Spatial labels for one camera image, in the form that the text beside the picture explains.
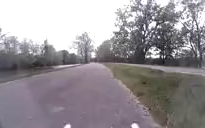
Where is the grey side road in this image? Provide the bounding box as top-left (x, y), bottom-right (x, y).
top-left (104, 62), bottom-right (205, 79)

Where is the grass strip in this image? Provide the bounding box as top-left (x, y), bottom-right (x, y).
top-left (103, 62), bottom-right (205, 128)

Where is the row of tall trees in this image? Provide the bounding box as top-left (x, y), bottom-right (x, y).
top-left (95, 0), bottom-right (205, 70)

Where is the grass verge with dirt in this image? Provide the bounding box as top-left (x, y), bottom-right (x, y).
top-left (0, 63), bottom-right (82, 86)

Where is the grey asphalt path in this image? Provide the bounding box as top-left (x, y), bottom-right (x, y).
top-left (0, 62), bottom-right (161, 128)

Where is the bare tall tree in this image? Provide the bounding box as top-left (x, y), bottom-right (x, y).
top-left (71, 31), bottom-right (96, 64)

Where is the row of bushes and trees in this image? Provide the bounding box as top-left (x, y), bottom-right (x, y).
top-left (0, 23), bottom-right (80, 72)

